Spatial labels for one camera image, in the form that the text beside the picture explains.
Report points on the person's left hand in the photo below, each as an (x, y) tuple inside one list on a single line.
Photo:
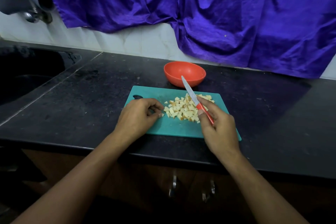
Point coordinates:
[(135, 121)]

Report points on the person's right hand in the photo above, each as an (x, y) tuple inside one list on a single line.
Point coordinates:
[(220, 132)]

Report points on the teal plastic cutting board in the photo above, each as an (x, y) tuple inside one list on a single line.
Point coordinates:
[(173, 126)]

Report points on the pile of diced apple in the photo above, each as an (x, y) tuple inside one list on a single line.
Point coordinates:
[(182, 109)]

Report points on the orange bowl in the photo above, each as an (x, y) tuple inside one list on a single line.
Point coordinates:
[(178, 74)]

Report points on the person's left forearm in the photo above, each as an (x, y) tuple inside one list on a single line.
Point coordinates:
[(68, 195)]

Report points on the person's right forearm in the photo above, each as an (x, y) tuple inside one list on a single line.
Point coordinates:
[(262, 200)]

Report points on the dark kitchen sink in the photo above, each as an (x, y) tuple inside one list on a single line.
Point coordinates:
[(29, 71)]

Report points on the purple cloth curtain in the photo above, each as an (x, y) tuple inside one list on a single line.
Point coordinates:
[(262, 16)]

